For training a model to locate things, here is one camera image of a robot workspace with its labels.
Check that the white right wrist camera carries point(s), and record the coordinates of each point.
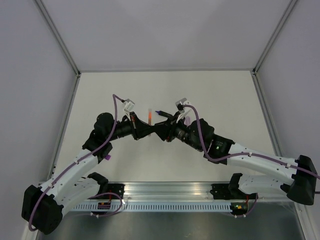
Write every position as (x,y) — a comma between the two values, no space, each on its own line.
(181,109)

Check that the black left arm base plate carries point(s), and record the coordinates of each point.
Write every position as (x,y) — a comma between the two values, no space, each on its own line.
(116,188)

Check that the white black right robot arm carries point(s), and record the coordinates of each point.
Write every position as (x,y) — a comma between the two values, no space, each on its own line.
(294,177)

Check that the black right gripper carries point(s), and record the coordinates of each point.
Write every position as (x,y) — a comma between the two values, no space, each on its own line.
(166,130)

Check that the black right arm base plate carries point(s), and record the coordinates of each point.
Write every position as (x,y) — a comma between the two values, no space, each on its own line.
(220,191)

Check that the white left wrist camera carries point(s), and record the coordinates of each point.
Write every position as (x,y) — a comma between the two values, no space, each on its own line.
(128,106)

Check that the aluminium frame post left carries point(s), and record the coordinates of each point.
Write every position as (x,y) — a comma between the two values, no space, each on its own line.
(57,36)

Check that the aluminium frame post right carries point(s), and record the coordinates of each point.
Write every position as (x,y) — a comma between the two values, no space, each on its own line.
(275,34)

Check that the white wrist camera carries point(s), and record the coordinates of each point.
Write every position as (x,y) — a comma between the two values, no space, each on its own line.
(181,109)
(128,106)

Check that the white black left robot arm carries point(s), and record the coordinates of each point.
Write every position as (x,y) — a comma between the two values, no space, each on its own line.
(44,206)

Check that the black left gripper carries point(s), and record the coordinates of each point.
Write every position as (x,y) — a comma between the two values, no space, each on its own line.
(139,128)

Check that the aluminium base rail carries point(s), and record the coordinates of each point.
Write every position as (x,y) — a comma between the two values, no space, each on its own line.
(169,191)

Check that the white slotted cable duct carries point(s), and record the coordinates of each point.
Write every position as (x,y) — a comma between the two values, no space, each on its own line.
(187,207)

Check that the orange transparent pen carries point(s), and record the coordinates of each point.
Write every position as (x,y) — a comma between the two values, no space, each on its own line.
(150,117)

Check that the black purple highlighter pen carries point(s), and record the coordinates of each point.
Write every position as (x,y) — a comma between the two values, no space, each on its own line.
(164,114)

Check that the aluminium frame post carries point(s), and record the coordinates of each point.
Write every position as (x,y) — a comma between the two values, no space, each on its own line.
(57,36)
(275,34)

